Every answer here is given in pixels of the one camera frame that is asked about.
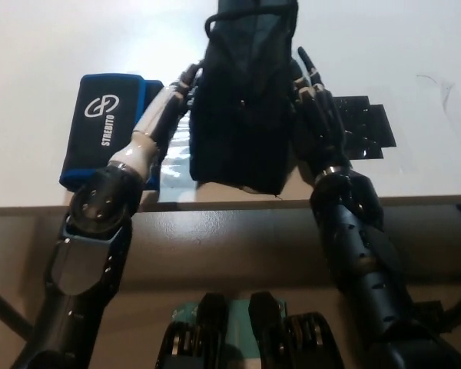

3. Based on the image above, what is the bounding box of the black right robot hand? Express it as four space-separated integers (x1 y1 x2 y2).
287 45 351 177

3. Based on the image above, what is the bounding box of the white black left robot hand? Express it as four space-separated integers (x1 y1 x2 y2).
133 62 205 155

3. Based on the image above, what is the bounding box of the black fabric lunch bag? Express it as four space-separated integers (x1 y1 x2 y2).
190 0 301 195

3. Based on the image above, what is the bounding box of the clear plastic bag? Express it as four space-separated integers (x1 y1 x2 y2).
153 115 201 201

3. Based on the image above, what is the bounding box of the black blue-trimmed Strebito pouch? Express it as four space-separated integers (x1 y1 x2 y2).
58 72 164 192

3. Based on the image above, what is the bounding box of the thin black thread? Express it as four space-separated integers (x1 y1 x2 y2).
415 74 459 91

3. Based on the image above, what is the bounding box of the dark table leg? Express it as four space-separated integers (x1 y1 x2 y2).
0 280 35 341

